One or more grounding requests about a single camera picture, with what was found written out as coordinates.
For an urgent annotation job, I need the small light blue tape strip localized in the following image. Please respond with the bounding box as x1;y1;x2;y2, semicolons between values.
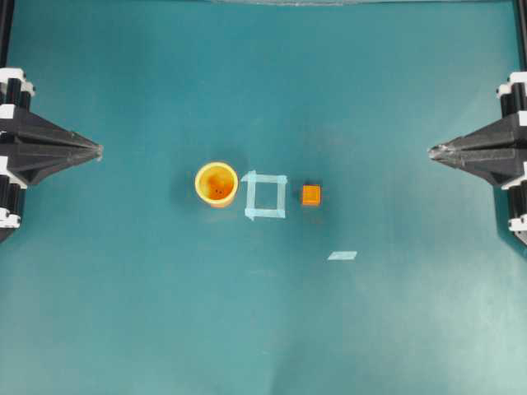
328;251;357;261

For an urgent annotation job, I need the black frame rail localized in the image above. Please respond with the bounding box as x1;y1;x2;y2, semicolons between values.
514;0;527;72
0;0;15;68

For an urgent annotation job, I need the yellow orange plastic cup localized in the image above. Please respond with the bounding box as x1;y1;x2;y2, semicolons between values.
194;161;239;208

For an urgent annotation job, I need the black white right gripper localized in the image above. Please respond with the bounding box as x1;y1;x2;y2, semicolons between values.
427;70;527;247

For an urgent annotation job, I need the black right frame rail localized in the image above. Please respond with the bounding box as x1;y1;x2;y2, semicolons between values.
514;0;527;72

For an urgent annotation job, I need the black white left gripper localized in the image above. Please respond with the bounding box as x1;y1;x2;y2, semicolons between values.
1;67;103;242

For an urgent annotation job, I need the light blue tape square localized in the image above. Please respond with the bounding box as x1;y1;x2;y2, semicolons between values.
241;170;287;221

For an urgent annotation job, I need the black left frame rail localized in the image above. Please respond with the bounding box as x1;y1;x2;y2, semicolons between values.
0;0;15;68

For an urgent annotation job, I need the orange cube block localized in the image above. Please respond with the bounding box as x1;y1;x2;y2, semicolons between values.
301;184;322;207

